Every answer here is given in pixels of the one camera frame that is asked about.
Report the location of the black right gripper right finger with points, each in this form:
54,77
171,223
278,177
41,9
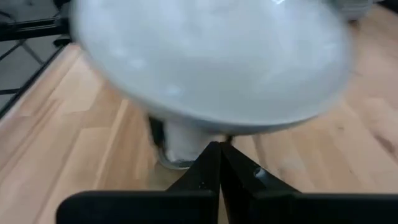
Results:
280,208

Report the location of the black metal table frame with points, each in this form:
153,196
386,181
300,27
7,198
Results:
28,29

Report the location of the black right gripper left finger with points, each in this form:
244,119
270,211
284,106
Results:
155,208

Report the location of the white flood light bulb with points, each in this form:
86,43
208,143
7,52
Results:
211,59

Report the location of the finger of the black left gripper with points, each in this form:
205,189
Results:
156,130

